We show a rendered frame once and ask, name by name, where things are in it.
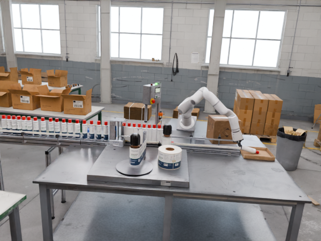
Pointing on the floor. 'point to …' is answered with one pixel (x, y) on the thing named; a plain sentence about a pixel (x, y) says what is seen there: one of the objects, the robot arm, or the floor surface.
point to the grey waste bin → (288, 153)
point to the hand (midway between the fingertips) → (239, 144)
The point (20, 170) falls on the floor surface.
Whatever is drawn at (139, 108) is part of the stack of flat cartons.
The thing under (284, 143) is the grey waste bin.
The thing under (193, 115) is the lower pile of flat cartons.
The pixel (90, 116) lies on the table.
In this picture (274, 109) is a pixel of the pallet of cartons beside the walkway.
